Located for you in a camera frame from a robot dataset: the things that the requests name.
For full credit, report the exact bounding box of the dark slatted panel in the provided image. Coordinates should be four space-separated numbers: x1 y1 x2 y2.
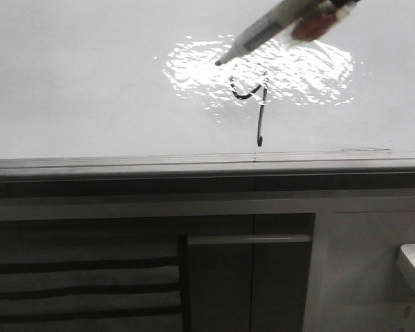
0 231 190 331

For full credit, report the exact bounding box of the white whiteboard with metal frame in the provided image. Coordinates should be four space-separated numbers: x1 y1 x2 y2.
0 1 415 178

